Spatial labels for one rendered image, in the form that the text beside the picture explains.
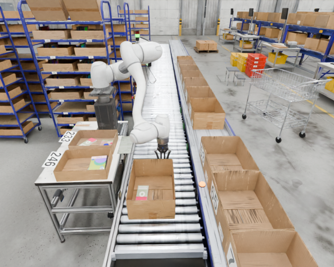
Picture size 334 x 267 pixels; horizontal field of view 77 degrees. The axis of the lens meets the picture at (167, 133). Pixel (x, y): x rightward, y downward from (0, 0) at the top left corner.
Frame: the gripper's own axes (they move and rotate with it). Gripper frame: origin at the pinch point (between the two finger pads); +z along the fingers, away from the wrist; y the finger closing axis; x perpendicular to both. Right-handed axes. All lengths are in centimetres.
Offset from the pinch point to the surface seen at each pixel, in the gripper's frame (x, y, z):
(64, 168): -8, 80, 9
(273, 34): -846, -467, -7
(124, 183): 7.7, 29.0, 11.9
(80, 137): -54, 82, 9
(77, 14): -177, 105, -96
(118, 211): 33.0, 29.2, 11.9
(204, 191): 31.8, -26.3, -3.6
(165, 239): 54, -1, 11
